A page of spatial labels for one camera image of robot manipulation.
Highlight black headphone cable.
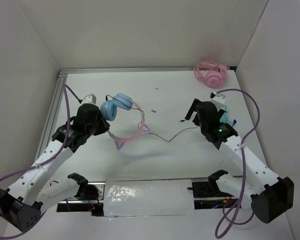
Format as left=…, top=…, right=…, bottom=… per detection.
left=104, top=94, right=198, bottom=143

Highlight teal cat-ear headphones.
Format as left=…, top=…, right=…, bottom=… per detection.
left=220, top=105, right=237, bottom=127

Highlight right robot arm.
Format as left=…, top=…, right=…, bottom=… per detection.
left=185, top=98, right=295, bottom=224

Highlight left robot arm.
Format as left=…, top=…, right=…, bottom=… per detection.
left=0, top=103, right=110, bottom=233

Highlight white taped cover plate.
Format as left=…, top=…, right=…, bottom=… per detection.
left=103, top=179, right=195, bottom=217

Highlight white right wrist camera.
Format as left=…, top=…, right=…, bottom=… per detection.
left=210, top=92, right=226, bottom=111

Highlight blue pink cat-ear headphones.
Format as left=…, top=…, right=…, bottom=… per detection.
left=100, top=93, right=151, bottom=151

